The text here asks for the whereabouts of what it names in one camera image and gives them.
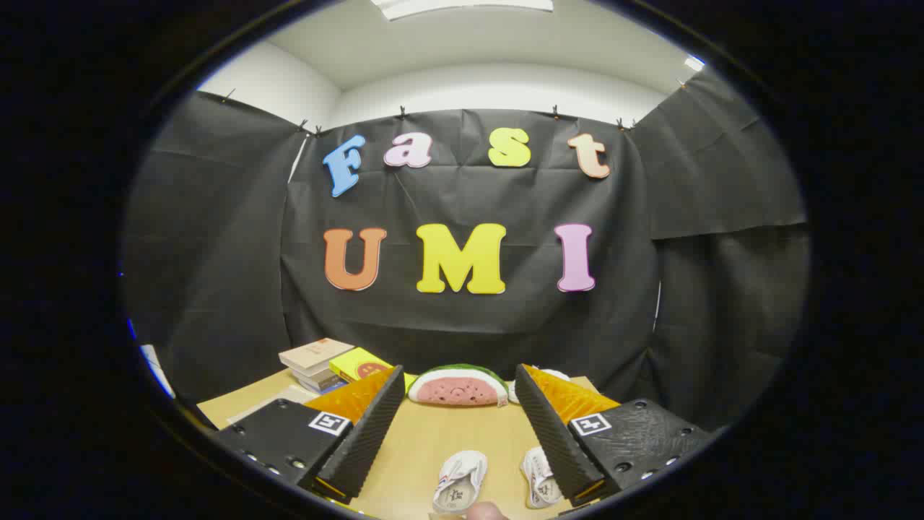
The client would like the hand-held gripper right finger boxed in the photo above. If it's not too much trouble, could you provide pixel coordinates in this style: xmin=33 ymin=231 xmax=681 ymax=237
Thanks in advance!
xmin=514 ymin=364 xmax=724 ymax=508

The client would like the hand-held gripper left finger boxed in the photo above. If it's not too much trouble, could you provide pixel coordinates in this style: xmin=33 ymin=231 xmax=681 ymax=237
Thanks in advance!
xmin=212 ymin=365 xmax=406 ymax=505

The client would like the white canvas shoe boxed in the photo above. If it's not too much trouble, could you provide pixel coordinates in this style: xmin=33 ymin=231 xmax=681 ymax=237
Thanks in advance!
xmin=521 ymin=446 xmax=564 ymax=509
xmin=432 ymin=451 xmax=489 ymax=515

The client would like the white plush toy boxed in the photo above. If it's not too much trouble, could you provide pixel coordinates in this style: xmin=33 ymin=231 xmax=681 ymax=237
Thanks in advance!
xmin=507 ymin=368 xmax=571 ymax=404

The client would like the yellow book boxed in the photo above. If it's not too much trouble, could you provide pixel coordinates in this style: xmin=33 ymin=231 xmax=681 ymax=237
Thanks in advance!
xmin=329 ymin=347 xmax=419 ymax=394

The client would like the beige book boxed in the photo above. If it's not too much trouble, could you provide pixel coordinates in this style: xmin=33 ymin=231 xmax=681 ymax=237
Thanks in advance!
xmin=279 ymin=337 xmax=356 ymax=376

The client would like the watermelon slice plush toy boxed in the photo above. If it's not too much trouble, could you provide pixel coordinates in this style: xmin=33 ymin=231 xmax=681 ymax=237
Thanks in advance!
xmin=407 ymin=363 xmax=510 ymax=407

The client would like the black backdrop cloth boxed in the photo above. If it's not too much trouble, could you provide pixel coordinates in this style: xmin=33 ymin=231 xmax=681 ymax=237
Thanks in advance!
xmin=121 ymin=69 xmax=813 ymax=434

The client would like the large ceiling light panel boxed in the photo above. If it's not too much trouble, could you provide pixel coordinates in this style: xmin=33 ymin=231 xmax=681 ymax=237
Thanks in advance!
xmin=372 ymin=0 xmax=555 ymax=21

